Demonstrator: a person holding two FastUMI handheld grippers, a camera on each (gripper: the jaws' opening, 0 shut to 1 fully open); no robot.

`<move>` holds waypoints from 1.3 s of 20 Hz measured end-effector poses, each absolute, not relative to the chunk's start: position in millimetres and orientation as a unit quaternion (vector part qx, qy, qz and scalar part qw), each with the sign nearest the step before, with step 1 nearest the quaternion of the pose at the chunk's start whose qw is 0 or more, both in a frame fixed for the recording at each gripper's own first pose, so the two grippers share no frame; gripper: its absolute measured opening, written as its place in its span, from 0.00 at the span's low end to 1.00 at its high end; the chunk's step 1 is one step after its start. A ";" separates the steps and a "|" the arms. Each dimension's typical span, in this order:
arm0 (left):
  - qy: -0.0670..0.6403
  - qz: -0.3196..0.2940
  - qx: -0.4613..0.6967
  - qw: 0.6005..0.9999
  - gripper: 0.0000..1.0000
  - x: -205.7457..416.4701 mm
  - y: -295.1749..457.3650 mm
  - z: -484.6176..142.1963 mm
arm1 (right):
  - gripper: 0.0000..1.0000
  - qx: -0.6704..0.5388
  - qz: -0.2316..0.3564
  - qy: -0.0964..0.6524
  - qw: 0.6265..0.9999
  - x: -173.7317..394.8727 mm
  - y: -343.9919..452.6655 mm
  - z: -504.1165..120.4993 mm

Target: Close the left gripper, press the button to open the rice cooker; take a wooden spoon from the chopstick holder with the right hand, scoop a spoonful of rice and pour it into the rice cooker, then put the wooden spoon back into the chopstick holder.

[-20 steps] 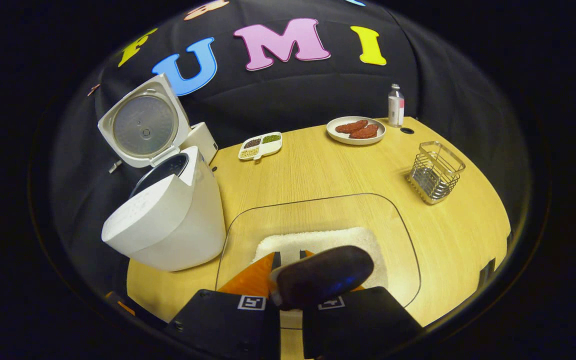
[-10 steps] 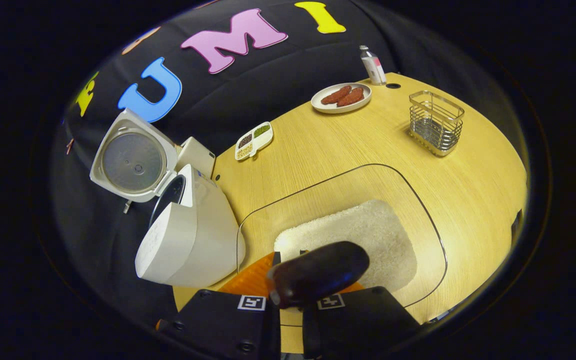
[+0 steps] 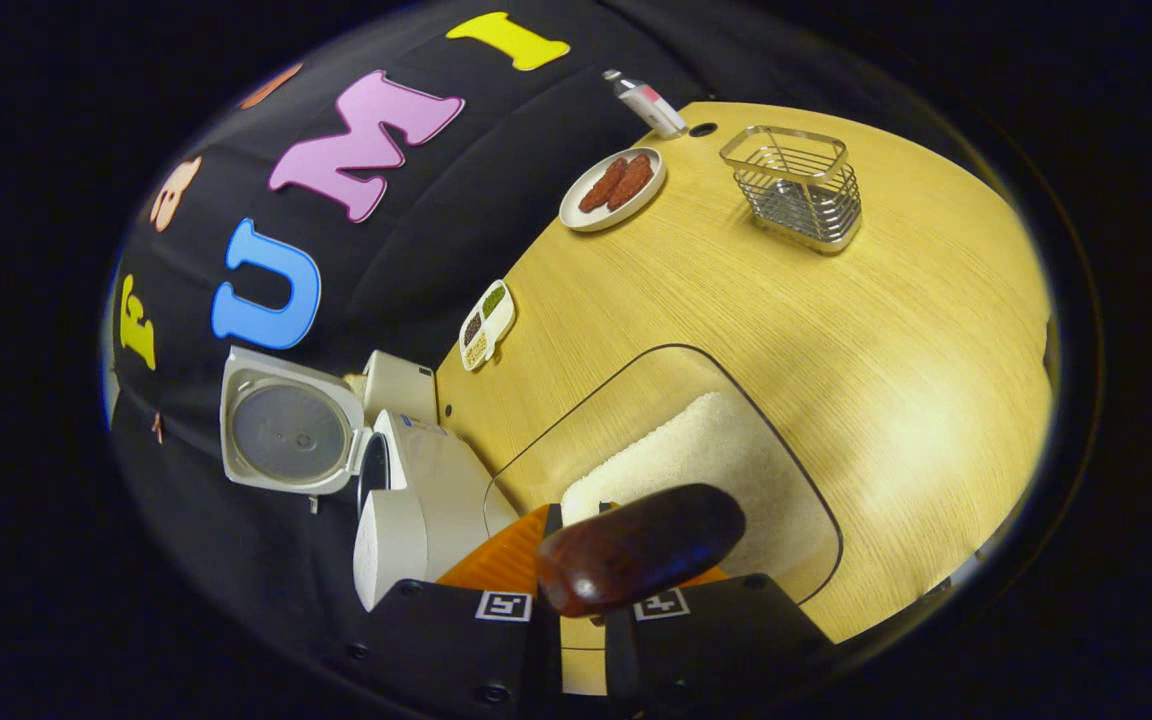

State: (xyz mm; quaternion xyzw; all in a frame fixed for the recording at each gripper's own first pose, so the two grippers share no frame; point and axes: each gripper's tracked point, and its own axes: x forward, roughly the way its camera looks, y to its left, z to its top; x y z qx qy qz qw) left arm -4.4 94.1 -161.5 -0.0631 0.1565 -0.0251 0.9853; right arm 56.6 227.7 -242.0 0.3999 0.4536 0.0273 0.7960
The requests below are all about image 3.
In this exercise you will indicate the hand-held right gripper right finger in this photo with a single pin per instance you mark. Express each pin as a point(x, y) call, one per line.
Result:
point(716, 640)

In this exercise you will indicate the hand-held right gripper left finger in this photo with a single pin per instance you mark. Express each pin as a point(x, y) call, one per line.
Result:
point(456, 640)

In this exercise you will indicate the brown wooden spoon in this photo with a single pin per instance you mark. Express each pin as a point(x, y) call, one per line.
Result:
point(636, 550)

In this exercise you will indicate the white rice cooker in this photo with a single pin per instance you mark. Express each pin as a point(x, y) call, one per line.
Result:
point(426, 490)

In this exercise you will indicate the white toaster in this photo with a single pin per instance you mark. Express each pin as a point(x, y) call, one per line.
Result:
point(401, 385)

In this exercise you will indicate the white divided bean dish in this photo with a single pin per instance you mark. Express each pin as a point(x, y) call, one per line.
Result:
point(488, 325)

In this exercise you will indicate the red clip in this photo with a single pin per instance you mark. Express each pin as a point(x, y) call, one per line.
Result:
point(157, 428)

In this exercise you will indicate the black backdrop cloth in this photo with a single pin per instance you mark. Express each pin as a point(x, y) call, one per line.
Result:
point(416, 230)

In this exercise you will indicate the white round plate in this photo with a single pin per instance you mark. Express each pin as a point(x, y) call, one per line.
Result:
point(586, 218)

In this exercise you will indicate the red sausage piece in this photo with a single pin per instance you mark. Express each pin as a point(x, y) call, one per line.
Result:
point(601, 186)
point(631, 182)

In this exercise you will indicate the black table grommet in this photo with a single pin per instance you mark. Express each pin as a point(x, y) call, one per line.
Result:
point(703, 129)

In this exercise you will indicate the small pink label bottle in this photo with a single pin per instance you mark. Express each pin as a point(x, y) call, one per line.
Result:
point(648, 100)

